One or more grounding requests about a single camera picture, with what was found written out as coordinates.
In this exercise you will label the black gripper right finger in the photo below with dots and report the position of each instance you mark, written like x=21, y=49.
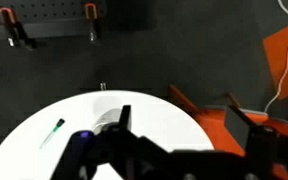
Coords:
x=237, y=128

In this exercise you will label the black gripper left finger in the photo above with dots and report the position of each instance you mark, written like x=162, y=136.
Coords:
x=125, y=117

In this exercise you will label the green marker pen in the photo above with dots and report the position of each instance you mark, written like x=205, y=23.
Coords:
x=56, y=127

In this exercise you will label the plain orange chair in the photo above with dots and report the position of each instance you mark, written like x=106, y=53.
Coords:
x=217, y=131

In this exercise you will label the large round white table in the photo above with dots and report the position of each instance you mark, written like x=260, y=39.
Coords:
x=164, y=120

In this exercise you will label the orange black bar clamp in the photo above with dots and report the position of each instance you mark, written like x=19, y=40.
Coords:
x=13, y=25
x=92, y=23

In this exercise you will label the black perforated breadboard plate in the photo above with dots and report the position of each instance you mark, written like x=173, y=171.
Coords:
x=50, y=13

